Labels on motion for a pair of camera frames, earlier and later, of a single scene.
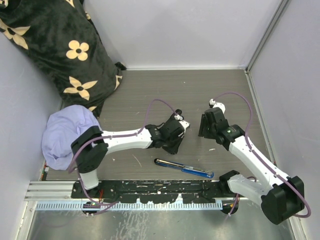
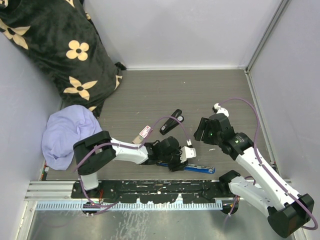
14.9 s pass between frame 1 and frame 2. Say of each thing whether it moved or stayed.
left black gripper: moved
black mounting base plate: stayed
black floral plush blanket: stayed
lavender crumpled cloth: stayed
